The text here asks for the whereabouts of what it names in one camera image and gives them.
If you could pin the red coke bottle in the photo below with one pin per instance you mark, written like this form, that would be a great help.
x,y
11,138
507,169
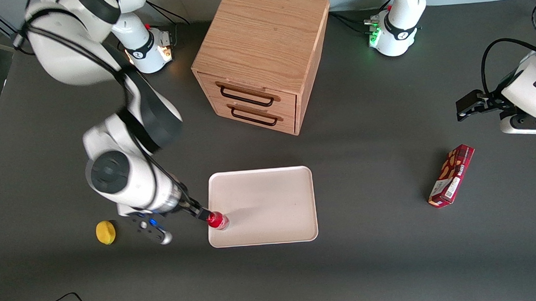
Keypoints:
x,y
218,221

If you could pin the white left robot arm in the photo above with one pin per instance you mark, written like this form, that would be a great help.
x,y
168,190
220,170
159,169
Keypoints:
x,y
400,22

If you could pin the wooden drawer cabinet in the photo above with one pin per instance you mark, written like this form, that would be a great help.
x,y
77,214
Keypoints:
x,y
263,37

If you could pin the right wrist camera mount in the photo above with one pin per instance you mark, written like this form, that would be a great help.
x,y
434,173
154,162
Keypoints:
x,y
147,226

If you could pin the red snack box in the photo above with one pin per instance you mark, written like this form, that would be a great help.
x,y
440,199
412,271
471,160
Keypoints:
x,y
452,175

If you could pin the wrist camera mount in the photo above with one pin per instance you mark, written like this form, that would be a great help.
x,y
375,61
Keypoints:
x,y
527,124
147,226

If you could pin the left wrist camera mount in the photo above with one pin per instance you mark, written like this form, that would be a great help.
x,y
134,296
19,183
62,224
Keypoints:
x,y
527,124

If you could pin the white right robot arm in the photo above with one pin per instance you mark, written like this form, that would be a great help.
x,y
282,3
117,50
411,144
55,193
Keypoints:
x,y
129,183

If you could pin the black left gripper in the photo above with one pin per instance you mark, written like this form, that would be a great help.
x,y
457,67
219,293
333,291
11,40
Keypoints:
x,y
492,103

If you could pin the white rectangular tray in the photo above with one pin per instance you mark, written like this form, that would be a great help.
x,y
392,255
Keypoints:
x,y
270,200

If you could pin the yellow lemon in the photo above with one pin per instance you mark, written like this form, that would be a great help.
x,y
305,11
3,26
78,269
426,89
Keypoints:
x,y
105,232

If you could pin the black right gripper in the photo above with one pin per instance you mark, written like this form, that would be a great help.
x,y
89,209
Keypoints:
x,y
187,204

